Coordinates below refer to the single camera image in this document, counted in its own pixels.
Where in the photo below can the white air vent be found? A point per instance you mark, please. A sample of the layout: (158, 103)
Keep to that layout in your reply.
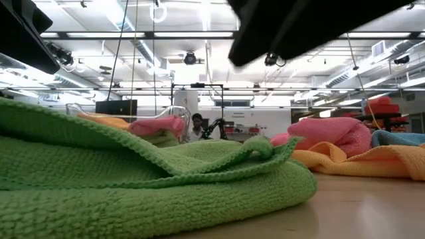
(378, 48)

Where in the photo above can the person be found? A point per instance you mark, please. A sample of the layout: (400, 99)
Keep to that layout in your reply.
(196, 127)

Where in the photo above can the black monitor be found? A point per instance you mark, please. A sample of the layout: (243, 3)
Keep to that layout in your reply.
(116, 107)

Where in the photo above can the black ceiling camera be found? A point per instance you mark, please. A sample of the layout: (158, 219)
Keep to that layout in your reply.
(64, 56)
(190, 58)
(401, 59)
(270, 59)

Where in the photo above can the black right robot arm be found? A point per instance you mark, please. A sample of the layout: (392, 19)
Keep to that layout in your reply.
(299, 23)

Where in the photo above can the white cabinet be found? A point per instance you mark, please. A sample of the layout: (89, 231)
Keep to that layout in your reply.
(186, 99)

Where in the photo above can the clear plastic bin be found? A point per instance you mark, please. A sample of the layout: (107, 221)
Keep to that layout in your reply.
(179, 111)

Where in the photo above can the orange towel with white label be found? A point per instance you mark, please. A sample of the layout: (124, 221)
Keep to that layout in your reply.
(109, 120)

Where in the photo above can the pink microfiber towel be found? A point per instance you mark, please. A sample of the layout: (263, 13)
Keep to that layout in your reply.
(332, 132)
(156, 125)

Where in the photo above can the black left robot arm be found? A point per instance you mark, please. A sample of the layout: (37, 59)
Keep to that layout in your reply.
(23, 36)

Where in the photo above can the orange microfiber towel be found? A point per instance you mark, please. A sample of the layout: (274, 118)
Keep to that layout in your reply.
(365, 164)

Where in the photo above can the blue microfiber towel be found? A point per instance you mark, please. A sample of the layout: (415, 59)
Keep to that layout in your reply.
(398, 137)

